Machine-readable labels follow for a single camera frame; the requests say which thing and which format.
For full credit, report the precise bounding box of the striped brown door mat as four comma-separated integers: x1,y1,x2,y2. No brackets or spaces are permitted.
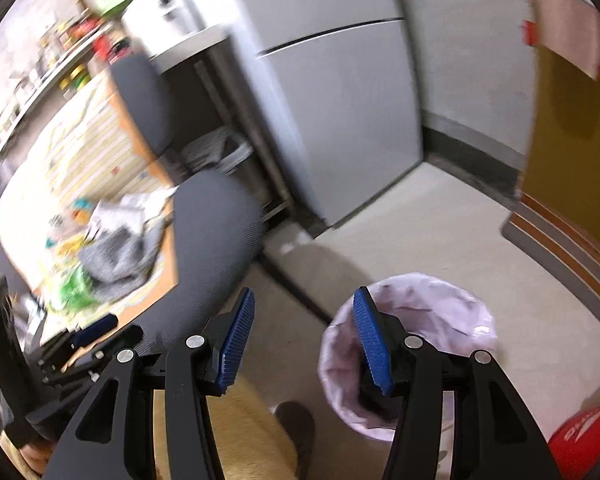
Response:
501,193,600,321

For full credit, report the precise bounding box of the white kitchen counter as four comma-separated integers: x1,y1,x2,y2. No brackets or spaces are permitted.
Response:
149,25,227,74

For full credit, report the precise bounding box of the grey fabric office chair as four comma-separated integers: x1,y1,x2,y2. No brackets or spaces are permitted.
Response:
0,52,266,361

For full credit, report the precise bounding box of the yellow-capped condiment jar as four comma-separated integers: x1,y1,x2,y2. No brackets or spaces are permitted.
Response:
59,64,91,99

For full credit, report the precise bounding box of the green tea plastic bottle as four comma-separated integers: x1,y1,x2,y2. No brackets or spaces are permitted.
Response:
52,264,98,313

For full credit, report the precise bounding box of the yellow striped orange-bordered mat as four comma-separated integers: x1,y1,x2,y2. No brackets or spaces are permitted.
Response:
0,72,175,341

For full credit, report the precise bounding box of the pink cloth hanging on door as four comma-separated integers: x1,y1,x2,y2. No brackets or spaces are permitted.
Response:
531,0,600,79

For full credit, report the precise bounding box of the brown wooden door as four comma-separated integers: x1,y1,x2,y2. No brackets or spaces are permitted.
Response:
517,0,600,261

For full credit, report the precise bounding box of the pink-lined trash bin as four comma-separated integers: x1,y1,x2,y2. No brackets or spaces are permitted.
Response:
317,272,499,443

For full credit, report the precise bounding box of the clear printed snack wrapper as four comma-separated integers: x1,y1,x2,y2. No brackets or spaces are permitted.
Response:
70,198,96,226

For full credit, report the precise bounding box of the white air fryer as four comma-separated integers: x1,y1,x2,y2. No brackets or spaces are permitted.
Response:
121,0,204,58

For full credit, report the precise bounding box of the clear plastic wrapper bag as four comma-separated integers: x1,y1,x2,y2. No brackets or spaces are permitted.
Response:
44,212,90,280

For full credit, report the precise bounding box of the white paper tissue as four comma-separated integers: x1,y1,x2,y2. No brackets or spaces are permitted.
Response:
86,188,176,240

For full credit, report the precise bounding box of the grey knitted cloth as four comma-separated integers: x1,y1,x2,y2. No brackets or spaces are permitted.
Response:
78,220,166,304

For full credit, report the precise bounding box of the white plastic storage basket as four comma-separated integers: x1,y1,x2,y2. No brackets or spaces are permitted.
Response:
182,126,253,174

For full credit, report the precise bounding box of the white wall spice shelf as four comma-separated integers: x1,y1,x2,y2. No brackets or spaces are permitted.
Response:
0,19,117,162

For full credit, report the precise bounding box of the white grey refrigerator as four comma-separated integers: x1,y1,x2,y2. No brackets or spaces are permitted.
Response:
193,0,422,225

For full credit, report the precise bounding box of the person's left hand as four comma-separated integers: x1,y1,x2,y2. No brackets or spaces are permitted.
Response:
19,440,56,477

